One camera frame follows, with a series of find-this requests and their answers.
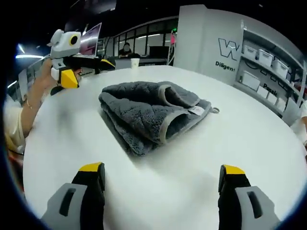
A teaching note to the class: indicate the grey towel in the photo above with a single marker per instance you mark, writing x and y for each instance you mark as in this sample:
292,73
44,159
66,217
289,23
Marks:
134,112

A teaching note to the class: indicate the open laptop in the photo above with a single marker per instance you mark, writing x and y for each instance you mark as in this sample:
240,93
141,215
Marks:
91,39

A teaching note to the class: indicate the person's left hand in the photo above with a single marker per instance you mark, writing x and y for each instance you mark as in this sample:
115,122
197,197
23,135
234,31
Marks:
42,83

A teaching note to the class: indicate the dark overhead screen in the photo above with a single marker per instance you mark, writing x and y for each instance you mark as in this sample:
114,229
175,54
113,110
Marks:
91,12

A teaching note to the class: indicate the white paper cup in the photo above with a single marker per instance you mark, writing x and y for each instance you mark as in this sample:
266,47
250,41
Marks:
135,63

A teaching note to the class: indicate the black equipment cabinet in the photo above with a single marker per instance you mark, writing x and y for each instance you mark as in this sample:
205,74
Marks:
153,62

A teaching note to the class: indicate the black monitor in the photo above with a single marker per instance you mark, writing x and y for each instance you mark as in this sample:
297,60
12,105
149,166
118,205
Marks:
158,52

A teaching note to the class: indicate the pink hanging tag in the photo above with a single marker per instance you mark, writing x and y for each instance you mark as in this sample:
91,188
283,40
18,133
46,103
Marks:
173,40

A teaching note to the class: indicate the grey metal shelf unit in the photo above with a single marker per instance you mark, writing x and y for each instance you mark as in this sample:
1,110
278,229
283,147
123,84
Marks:
251,94

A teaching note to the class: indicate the small white box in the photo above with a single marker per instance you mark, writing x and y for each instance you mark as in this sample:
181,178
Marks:
281,104
263,92
272,98

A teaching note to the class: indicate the large white storage bin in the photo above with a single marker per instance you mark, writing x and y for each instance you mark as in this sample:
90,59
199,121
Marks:
250,80

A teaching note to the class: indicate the white lidded storage bin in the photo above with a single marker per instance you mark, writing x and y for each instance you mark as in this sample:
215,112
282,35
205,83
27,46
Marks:
265,57
250,51
280,68

